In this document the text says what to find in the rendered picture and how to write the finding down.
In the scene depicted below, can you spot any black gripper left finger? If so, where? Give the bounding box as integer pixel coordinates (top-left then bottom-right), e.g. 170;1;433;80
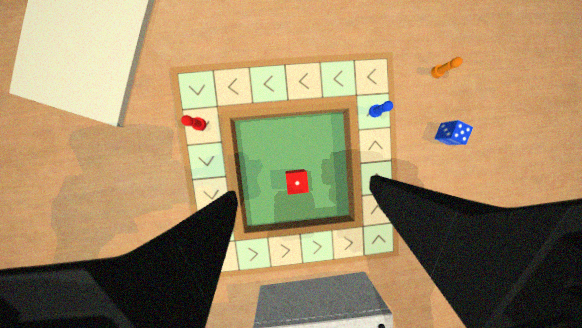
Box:
0;191;238;328

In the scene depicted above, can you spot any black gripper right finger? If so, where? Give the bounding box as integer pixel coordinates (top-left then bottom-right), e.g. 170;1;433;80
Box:
369;175;582;328

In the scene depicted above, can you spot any blue die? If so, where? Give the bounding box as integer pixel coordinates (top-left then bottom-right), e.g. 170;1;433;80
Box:
434;120;473;145

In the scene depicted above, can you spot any orange pawn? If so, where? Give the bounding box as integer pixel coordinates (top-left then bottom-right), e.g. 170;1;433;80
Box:
431;57;462;78

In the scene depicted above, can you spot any red die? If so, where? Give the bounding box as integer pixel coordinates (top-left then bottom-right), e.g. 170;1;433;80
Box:
285;169;309;195

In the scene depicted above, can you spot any red pawn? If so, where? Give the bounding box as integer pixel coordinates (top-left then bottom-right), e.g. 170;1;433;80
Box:
181;115;206;130

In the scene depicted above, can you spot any blue pawn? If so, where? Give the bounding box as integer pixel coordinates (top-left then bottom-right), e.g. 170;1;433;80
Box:
369;101;393;118

